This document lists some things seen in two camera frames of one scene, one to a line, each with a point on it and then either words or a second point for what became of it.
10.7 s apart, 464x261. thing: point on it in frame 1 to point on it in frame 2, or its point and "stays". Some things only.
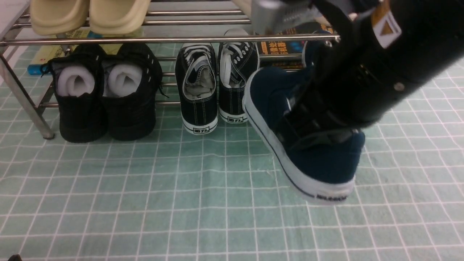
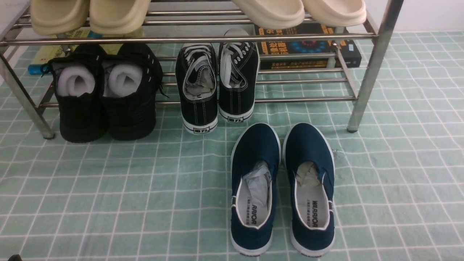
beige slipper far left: (52, 17) stays
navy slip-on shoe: (326, 169) to (255, 171)
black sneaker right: (132, 80) stays
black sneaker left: (78, 81) stays
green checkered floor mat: (174, 197) stays
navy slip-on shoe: (313, 49) to (309, 157)
